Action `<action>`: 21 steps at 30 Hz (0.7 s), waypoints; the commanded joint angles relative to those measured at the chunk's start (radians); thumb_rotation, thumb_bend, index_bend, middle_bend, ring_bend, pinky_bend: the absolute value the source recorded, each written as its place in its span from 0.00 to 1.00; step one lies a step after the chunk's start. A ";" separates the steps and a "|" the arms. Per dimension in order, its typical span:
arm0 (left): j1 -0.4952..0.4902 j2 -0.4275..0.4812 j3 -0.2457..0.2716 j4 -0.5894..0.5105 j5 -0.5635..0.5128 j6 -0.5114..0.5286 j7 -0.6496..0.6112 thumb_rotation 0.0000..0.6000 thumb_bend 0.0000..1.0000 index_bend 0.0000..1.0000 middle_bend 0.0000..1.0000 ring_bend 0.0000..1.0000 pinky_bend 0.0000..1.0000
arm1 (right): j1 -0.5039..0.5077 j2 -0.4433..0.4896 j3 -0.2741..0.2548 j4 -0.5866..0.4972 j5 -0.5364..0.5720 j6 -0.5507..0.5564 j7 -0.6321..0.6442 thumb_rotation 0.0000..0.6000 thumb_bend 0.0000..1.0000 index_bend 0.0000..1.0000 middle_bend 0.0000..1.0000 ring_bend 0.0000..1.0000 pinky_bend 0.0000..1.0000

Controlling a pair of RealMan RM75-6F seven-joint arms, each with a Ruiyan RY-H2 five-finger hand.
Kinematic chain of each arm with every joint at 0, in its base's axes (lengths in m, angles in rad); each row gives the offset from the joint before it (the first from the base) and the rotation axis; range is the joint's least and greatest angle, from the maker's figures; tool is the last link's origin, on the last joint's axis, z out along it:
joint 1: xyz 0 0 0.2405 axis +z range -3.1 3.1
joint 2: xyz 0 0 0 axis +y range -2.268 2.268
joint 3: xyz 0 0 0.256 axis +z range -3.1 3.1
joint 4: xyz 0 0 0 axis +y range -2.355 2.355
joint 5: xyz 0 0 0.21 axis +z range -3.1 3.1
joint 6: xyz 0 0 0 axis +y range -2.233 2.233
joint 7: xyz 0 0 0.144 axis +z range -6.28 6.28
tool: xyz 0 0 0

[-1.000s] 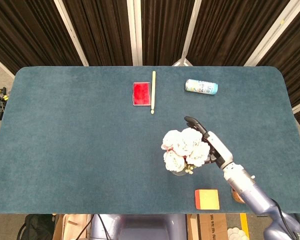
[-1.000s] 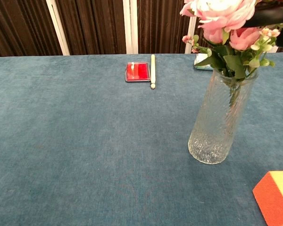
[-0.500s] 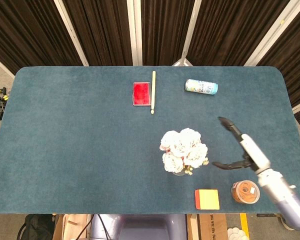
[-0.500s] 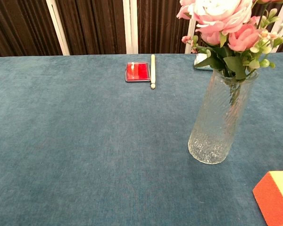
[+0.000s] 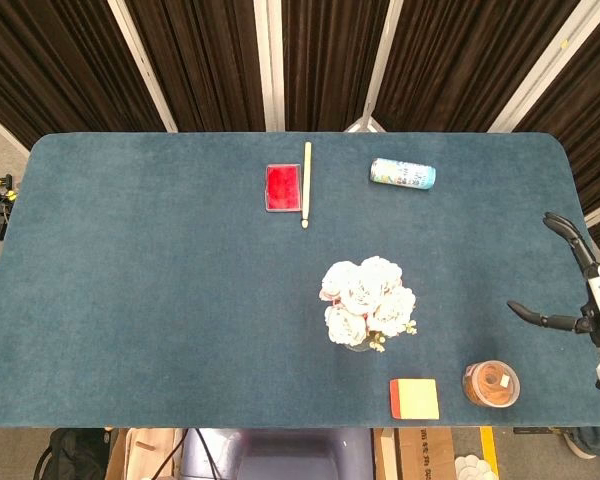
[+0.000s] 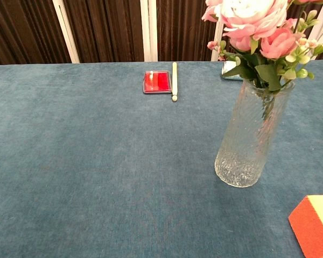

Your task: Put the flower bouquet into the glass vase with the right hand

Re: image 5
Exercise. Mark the pink white artificial flower bouquet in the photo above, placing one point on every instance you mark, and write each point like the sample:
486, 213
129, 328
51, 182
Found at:
365, 295

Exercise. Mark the purple blue robot base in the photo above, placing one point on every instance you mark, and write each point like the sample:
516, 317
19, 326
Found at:
290, 455

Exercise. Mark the clear textured glass vase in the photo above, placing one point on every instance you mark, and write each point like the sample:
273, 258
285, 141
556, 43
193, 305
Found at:
357, 347

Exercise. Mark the clear round jar brown contents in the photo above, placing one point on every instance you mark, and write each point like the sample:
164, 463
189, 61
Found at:
490, 384

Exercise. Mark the white shoe with jeans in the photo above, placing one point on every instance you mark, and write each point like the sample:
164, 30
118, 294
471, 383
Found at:
590, 442

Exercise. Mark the orange yellow sponge block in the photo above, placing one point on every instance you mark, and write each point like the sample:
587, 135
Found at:
417, 400

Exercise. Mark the printed light blue drink can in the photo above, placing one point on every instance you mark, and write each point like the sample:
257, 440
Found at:
402, 174

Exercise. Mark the printed brown cardboard box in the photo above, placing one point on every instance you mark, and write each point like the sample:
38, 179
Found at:
420, 455

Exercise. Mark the cream wooden stick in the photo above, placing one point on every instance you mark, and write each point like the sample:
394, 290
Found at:
307, 185

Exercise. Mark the red ink pad case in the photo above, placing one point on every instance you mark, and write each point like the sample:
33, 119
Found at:
283, 187

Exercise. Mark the dark brown curtain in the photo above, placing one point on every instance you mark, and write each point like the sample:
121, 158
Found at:
215, 60

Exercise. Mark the blue velvet tablecloth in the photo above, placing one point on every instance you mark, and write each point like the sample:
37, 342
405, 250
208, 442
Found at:
130, 300

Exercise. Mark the black bag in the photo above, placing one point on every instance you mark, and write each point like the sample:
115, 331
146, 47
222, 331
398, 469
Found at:
70, 455

